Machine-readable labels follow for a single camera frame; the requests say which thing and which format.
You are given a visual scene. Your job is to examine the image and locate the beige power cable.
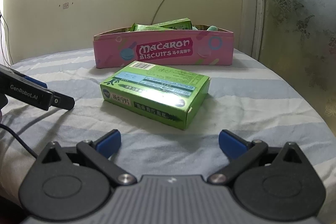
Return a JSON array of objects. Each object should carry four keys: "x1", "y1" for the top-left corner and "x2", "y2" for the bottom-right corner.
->
[{"x1": 151, "y1": 0, "x2": 175, "y2": 25}]

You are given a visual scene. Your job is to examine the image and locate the green medicine box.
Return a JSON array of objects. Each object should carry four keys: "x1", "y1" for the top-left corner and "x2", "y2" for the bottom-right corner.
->
[{"x1": 100, "y1": 61, "x2": 211, "y2": 131}]

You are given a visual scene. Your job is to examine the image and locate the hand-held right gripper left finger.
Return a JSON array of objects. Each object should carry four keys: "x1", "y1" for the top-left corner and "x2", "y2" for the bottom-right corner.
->
[{"x1": 39, "y1": 129, "x2": 137, "y2": 186}]

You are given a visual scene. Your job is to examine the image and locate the frosted glass sliding door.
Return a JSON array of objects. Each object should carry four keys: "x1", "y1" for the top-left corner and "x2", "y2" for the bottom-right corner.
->
[{"x1": 241, "y1": 0, "x2": 336, "y2": 119}]

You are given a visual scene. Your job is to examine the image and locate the thin wall cables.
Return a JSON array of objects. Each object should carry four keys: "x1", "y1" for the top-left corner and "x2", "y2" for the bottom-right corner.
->
[{"x1": 0, "y1": 11, "x2": 13, "y2": 65}]

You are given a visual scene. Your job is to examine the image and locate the striped blue bed sheet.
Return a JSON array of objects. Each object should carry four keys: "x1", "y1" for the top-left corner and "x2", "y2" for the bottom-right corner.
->
[{"x1": 0, "y1": 47, "x2": 336, "y2": 224}]

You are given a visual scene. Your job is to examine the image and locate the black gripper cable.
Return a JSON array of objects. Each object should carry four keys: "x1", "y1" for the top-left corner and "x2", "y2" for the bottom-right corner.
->
[{"x1": 0, "y1": 124, "x2": 38, "y2": 159}]

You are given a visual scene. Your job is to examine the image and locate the pink biscuit tin box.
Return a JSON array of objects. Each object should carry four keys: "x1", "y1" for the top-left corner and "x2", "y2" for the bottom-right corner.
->
[{"x1": 92, "y1": 23, "x2": 235, "y2": 69}]

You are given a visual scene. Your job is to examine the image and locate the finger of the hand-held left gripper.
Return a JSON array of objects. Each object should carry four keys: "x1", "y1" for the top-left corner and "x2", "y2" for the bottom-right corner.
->
[
  {"x1": 22, "y1": 76, "x2": 48, "y2": 89},
  {"x1": 50, "y1": 92, "x2": 75, "y2": 110}
]

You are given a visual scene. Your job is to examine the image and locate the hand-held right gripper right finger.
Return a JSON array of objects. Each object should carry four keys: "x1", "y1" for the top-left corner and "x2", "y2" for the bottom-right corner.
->
[{"x1": 207, "y1": 130, "x2": 305, "y2": 186}]

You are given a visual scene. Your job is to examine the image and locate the dark green patterned box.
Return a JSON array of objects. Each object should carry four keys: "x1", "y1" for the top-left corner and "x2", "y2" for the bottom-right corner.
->
[{"x1": 154, "y1": 17, "x2": 193, "y2": 30}]

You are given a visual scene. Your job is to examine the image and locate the teal plush toy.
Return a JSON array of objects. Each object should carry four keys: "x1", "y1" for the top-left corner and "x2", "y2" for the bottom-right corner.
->
[{"x1": 192, "y1": 25, "x2": 218, "y2": 31}]

